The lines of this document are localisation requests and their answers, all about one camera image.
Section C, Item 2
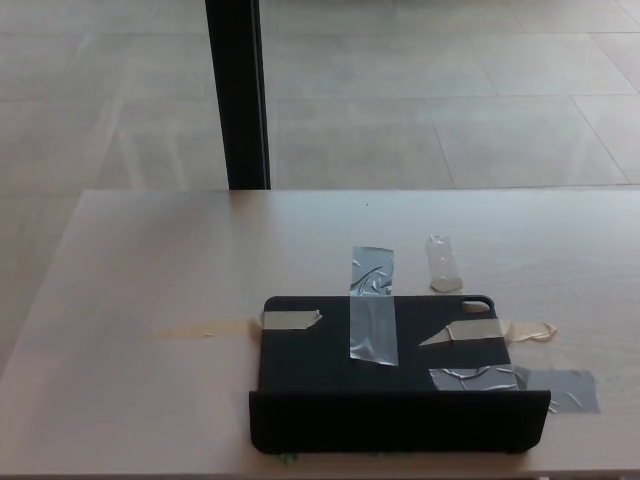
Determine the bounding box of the black folding tablet cover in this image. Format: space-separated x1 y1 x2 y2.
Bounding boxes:
248 294 552 455

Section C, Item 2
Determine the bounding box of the beige masking tape strip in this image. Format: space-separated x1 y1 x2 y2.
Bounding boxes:
417 319 558 347
149 309 324 341

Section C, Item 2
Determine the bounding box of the small clear plastic vial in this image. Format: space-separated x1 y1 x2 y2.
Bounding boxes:
425 233 464 294

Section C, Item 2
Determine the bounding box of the long grey duct tape strip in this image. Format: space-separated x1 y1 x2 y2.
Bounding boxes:
348 245 400 368

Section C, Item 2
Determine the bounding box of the black vertical frame post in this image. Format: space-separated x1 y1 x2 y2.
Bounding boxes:
204 0 273 191

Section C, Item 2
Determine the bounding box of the wide grey duct tape strip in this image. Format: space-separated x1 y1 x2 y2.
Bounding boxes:
428 364 602 415

